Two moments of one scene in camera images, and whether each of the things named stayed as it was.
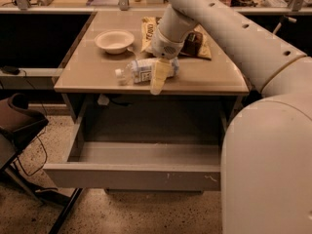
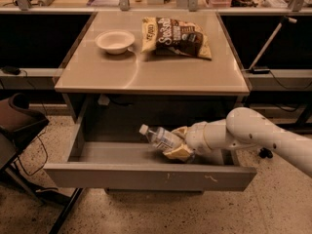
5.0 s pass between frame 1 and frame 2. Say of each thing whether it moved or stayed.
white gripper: moved
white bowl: stayed
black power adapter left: stayed
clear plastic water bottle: moved
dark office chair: stayed
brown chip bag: stayed
